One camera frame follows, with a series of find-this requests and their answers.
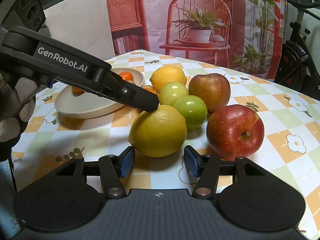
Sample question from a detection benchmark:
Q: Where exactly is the pale green apple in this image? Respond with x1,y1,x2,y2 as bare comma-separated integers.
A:
159,82,189,106

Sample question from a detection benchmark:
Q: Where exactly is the large yellow lemon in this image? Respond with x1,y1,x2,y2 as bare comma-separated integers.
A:
129,105,187,158

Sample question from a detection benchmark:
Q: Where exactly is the bright red apple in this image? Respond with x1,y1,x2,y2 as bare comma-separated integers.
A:
206,105,265,161

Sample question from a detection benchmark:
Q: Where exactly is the bright green apple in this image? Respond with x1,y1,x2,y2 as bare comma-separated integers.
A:
173,95,207,129

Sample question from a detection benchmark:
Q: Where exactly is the dull red-brown apple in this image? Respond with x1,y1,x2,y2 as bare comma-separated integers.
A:
188,73,231,113

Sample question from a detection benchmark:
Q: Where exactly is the small orange tangerine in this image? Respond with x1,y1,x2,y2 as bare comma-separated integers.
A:
72,87,85,96

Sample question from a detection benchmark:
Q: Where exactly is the gloved left hand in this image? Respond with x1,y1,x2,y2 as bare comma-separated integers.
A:
1,73,39,161

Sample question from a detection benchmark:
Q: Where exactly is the beige round plate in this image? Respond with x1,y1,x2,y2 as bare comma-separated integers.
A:
54,68,145,120

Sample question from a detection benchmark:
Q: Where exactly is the pink printed backdrop cloth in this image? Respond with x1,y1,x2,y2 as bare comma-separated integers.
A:
106,0,284,79

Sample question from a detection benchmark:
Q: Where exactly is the black exercise bike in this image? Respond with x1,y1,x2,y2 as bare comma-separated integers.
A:
274,0,319,100

